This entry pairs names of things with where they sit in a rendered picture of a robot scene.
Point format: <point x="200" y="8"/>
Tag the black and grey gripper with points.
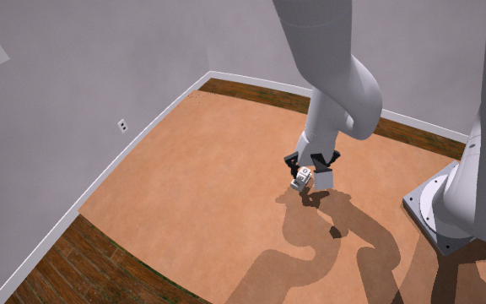
<point x="303" y="151"/>

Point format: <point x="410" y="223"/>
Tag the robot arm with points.
<point x="319" y="36"/>

